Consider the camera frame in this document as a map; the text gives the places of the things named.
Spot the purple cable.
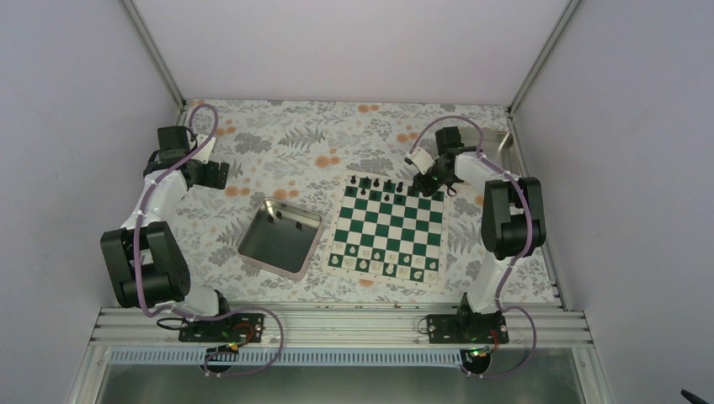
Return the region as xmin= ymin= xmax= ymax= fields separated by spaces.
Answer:
xmin=131 ymin=103 xmax=285 ymax=379
xmin=407 ymin=115 xmax=538 ymax=380

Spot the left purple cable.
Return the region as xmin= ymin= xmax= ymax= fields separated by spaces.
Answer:
xmin=131 ymin=103 xmax=285 ymax=379

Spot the left aluminium corner post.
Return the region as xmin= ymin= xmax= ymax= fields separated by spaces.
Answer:
xmin=119 ymin=0 xmax=186 ymax=111

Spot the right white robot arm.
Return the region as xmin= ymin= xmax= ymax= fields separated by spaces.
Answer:
xmin=405 ymin=126 xmax=546 ymax=343

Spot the yellow metal tray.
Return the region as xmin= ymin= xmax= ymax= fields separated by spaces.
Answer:
xmin=460 ymin=126 xmax=522 ymax=178

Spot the green white chessboard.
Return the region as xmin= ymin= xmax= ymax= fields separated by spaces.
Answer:
xmin=322 ymin=171 xmax=451 ymax=292

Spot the aluminium rail frame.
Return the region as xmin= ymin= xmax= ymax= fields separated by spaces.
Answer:
xmin=69 ymin=302 xmax=611 ymax=403

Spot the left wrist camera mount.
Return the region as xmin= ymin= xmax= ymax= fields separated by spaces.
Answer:
xmin=192 ymin=134 xmax=216 ymax=164

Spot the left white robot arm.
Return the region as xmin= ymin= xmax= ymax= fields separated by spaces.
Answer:
xmin=100 ymin=126 xmax=235 ymax=341

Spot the right aluminium corner post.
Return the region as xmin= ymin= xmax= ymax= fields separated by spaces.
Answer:
xmin=509 ymin=0 xmax=582 ymax=114

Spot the aluminium corner post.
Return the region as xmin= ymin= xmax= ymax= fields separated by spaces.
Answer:
xmin=119 ymin=0 xmax=186 ymax=111
xmin=509 ymin=0 xmax=582 ymax=114

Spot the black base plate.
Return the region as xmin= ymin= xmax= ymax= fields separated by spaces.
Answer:
xmin=423 ymin=311 xmax=509 ymax=344
xmin=178 ymin=312 xmax=265 ymax=344

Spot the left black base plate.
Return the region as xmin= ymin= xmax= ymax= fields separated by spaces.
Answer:
xmin=178 ymin=312 xmax=265 ymax=344

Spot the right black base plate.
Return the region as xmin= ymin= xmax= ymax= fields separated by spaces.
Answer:
xmin=423 ymin=311 xmax=509 ymax=344

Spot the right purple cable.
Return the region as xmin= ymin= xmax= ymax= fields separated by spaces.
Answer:
xmin=407 ymin=115 xmax=538 ymax=380

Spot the pink metal tray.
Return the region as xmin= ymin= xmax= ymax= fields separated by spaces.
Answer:
xmin=237 ymin=198 xmax=324 ymax=281

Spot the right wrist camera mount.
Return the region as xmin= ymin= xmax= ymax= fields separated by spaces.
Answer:
xmin=404 ymin=147 xmax=434 ymax=174

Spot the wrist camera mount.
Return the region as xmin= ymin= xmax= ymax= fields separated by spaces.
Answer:
xmin=192 ymin=134 xmax=216 ymax=164
xmin=404 ymin=147 xmax=434 ymax=174

